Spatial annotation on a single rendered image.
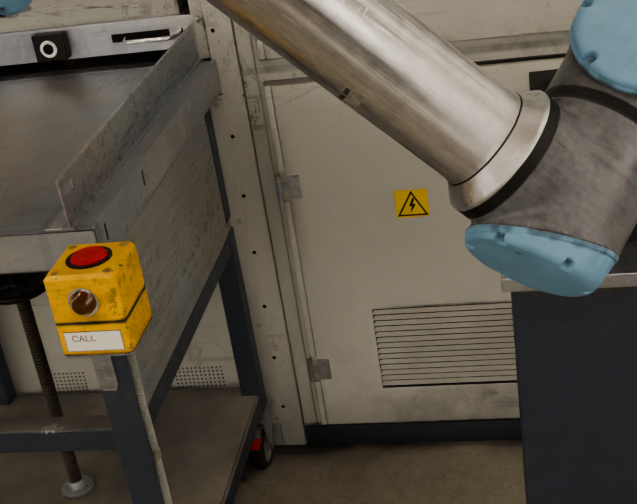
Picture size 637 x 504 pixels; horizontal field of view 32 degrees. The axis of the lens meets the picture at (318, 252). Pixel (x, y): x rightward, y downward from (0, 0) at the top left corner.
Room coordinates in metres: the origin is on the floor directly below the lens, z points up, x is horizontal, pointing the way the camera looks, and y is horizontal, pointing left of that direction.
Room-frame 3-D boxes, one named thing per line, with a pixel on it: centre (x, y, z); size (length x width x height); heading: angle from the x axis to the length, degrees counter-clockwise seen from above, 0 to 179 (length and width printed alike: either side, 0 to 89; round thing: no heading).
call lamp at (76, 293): (1.03, 0.25, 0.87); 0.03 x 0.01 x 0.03; 78
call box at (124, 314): (1.08, 0.24, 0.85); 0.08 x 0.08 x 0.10; 78
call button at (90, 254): (1.08, 0.24, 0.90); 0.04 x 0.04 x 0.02
